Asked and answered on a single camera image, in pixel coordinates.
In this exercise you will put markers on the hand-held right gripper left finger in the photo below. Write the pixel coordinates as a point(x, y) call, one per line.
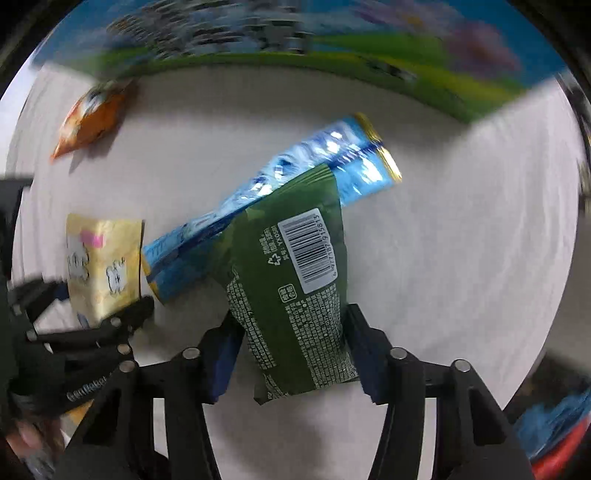
point(225, 364)

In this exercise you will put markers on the green snack packet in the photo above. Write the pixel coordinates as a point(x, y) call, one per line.
point(286, 277)

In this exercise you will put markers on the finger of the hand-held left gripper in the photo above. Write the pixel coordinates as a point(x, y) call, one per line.
point(104, 328)
point(46, 291)

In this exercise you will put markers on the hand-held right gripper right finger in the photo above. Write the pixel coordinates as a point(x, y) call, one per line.
point(370, 364)

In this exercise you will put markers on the blue snack packet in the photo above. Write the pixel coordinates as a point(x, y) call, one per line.
point(323, 157)

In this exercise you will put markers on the blue and red bag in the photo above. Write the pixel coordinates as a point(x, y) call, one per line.
point(549, 429)

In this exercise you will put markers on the colourful backdrop poster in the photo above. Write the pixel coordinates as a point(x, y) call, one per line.
point(323, 55)

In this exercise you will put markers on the orange snack packet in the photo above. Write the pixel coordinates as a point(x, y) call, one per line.
point(92, 120)

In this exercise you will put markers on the yellow snack packet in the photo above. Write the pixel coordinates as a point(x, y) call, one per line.
point(106, 258)

